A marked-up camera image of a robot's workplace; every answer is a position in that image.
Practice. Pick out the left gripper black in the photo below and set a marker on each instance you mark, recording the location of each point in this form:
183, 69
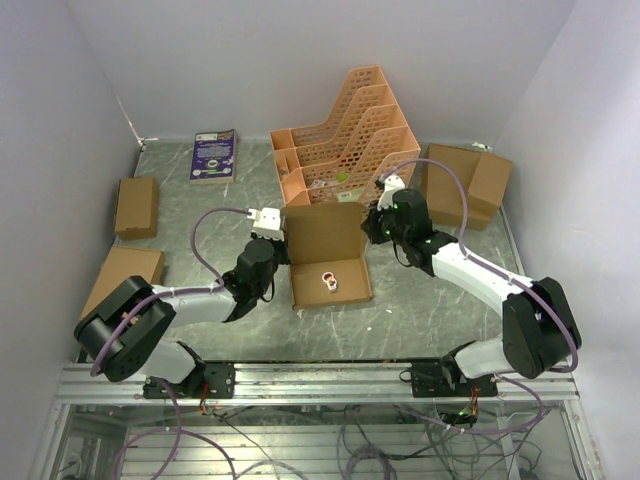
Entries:
283, 246

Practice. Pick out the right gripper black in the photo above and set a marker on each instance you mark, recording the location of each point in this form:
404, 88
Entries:
369, 225

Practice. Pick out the cardboard box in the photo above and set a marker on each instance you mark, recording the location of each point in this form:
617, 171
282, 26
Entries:
121, 263
482, 175
137, 208
327, 237

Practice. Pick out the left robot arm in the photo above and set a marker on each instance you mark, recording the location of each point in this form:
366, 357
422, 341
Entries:
126, 333

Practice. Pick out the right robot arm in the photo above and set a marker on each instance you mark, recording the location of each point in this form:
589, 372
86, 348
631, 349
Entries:
538, 326

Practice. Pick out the green boxed item in organizer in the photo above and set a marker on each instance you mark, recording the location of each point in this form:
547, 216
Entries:
349, 196

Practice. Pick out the peach plastic file organizer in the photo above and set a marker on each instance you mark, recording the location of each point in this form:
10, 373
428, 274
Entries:
365, 135

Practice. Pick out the purple book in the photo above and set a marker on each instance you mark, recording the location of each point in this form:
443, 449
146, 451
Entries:
213, 157

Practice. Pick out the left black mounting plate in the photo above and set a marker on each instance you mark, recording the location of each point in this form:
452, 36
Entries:
212, 380

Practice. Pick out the black mounting plate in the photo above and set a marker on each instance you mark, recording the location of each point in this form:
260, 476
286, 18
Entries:
212, 380
431, 379

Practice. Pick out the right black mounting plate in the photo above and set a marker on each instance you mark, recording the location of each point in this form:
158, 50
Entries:
431, 379

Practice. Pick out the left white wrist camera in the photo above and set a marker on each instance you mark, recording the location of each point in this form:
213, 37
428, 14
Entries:
267, 223

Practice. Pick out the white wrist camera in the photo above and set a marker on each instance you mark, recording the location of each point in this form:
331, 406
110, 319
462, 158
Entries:
267, 223
389, 186

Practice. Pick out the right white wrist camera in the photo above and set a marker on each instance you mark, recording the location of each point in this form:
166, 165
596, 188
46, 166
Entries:
389, 186

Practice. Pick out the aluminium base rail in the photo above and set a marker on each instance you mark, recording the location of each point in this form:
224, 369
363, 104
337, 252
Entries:
303, 383

